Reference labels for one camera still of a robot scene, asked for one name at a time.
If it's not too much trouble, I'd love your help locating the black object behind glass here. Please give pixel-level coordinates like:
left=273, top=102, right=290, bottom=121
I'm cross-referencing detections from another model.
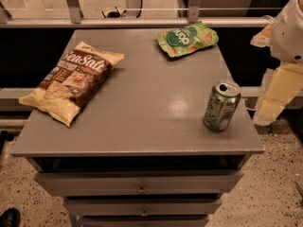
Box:
left=102, top=9, right=125, bottom=18

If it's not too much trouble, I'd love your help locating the green soda can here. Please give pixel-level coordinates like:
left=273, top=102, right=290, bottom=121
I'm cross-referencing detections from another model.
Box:
left=204, top=79, right=241, bottom=131

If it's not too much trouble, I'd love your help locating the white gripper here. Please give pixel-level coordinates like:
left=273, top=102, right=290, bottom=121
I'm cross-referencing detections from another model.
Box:
left=250, top=0, right=303, bottom=126

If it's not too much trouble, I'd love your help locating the bottom grey drawer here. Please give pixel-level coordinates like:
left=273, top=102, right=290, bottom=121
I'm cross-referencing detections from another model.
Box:
left=80, top=216, right=209, bottom=227

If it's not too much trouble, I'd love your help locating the black shoe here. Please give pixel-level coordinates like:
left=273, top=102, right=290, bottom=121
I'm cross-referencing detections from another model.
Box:
left=0, top=208, right=20, bottom=227

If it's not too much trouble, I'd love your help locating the grey drawer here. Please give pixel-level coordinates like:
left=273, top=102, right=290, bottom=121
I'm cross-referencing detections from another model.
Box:
left=80, top=216, right=209, bottom=227
left=35, top=170, right=243, bottom=197
left=64, top=198, right=222, bottom=217

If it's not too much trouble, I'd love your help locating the grey drawer cabinet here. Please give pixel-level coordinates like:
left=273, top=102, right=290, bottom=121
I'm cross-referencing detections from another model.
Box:
left=10, top=27, right=265, bottom=227

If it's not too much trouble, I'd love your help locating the brown yellow chip bag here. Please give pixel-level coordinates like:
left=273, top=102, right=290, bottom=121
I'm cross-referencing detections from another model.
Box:
left=19, top=42, right=124, bottom=127

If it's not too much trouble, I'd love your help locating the middle grey drawer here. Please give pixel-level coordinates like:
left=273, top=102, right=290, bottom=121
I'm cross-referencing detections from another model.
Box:
left=64, top=198, right=222, bottom=217

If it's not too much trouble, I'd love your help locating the green snack pouch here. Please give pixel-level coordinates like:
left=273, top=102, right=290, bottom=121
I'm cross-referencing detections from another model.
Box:
left=154, top=22, right=219, bottom=58

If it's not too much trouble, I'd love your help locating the top grey drawer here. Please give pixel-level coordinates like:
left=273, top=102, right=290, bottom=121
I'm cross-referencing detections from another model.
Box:
left=35, top=170, right=243, bottom=197

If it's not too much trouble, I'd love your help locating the metal railing frame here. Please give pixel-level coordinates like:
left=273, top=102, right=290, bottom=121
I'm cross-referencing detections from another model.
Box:
left=1, top=0, right=272, bottom=28

